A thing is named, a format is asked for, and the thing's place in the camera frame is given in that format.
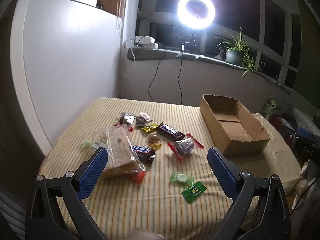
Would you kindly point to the brown cardboard box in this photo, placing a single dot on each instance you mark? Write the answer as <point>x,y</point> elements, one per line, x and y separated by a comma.
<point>240,130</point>

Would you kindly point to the chocolate bar with blue print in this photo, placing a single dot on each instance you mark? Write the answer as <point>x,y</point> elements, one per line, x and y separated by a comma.
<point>142,151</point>

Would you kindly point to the red-edged dark snack packet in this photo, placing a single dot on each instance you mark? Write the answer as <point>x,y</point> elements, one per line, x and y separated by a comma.
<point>183,147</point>
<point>126,118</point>

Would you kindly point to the small black snack packet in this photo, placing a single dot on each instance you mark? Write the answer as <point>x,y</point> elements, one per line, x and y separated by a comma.
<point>140,122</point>

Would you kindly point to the green snack bag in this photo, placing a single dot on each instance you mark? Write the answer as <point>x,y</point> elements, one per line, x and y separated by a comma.
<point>268,107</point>

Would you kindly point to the small decorative figurine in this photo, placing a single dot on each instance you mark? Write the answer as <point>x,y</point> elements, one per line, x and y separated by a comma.
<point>221,52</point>

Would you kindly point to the white window frame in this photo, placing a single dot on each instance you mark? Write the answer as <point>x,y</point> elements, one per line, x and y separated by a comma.
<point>261,17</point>

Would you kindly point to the potted spider plant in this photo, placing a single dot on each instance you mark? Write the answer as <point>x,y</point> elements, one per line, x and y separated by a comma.
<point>233,55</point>

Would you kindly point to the brown chocolate bar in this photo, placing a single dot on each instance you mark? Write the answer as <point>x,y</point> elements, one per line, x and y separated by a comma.
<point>170,130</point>

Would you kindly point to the light green candy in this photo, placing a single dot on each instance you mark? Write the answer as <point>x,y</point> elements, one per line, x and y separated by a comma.
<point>180,178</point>

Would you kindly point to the pale cloth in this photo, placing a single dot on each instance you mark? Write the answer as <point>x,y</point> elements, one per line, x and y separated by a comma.
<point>307,177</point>

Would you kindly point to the yellow striped blanket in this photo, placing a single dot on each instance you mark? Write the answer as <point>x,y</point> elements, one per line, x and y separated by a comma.
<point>150,205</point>

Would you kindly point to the white cabinet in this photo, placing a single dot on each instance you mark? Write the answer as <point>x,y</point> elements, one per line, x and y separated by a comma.
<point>75,67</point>

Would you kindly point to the dark green candy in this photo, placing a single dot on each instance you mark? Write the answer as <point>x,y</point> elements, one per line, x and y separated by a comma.
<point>193,192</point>

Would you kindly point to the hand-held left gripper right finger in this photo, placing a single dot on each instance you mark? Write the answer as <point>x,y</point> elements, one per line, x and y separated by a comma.
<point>222,172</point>

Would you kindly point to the large clear cracker packet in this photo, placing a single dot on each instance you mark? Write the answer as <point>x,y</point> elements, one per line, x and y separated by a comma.
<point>120,145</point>

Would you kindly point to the clear packet with round candy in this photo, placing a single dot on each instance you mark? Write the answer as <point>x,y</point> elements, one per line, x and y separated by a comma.
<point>87,143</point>

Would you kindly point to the red box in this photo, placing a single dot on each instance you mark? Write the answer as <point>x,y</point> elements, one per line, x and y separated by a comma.
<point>280,122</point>

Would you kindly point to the yellow candy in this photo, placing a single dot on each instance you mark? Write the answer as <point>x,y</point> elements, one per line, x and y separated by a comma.
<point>149,128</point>

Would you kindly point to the white power adapter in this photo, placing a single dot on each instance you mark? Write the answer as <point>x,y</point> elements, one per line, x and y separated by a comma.
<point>143,40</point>

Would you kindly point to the white lace cloth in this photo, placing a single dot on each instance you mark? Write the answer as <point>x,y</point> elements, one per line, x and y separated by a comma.
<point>302,115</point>

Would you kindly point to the round jelly cup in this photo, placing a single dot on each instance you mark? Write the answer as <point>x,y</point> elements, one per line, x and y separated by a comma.
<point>153,138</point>

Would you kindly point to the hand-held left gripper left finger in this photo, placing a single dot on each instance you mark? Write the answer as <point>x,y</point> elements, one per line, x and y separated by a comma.
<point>93,172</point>

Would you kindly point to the pink candy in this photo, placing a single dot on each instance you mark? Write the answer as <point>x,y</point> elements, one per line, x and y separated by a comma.
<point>145,116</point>

